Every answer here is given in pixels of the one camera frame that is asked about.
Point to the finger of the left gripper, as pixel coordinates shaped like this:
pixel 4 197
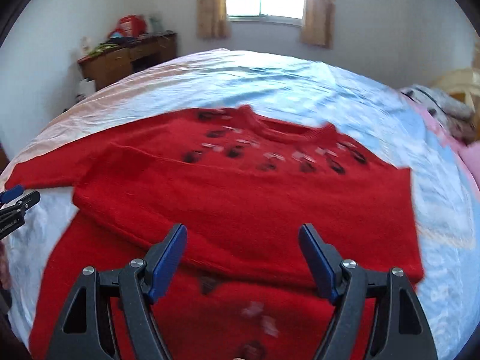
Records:
pixel 27 202
pixel 11 194

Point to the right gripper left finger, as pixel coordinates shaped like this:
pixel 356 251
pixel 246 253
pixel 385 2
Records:
pixel 85 327

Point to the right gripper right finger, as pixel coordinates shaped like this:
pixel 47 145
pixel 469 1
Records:
pixel 399 329

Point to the red knitted sweater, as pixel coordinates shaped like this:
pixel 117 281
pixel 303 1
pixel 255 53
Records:
pixel 243 185

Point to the white bag beside desk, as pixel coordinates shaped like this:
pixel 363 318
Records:
pixel 86 88

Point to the brown wooden desk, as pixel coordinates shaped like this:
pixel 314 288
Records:
pixel 120 61

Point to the green cloth on desk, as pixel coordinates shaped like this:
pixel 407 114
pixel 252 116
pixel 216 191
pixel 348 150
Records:
pixel 102 48

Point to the pink floral pillow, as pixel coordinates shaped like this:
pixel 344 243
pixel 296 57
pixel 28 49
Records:
pixel 470 155

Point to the red bag on desk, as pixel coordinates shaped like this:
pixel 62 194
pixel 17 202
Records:
pixel 131 26

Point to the blue pink patterned bedsheet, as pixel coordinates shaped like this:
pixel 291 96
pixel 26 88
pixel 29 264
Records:
pixel 446 198

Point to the grey white folded blanket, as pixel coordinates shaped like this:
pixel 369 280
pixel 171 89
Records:
pixel 452 115

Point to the window left beige curtain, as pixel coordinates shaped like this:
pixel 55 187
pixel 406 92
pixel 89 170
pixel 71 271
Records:
pixel 212 19

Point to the window beige curtain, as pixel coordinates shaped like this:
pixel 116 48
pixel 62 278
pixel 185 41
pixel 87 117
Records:
pixel 212 19
pixel 318 23

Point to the cream wooden headboard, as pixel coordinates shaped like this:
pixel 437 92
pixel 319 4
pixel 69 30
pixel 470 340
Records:
pixel 463 85

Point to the window right beige curtain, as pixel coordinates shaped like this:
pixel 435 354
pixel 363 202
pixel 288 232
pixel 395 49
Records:
pixel 318 23

